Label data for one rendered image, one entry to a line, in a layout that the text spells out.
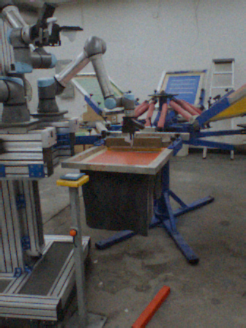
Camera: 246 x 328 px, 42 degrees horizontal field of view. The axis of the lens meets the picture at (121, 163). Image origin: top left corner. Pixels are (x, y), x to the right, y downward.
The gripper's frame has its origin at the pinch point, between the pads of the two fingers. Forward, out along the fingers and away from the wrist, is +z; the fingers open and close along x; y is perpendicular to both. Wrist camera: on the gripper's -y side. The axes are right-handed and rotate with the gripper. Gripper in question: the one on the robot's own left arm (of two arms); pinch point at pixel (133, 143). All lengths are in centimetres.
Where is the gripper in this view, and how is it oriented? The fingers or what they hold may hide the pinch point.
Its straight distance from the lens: 230.4
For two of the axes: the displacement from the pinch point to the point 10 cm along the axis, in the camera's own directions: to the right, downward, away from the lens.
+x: -3.4, 2.5, -9.1
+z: 0.3, 9.7, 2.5
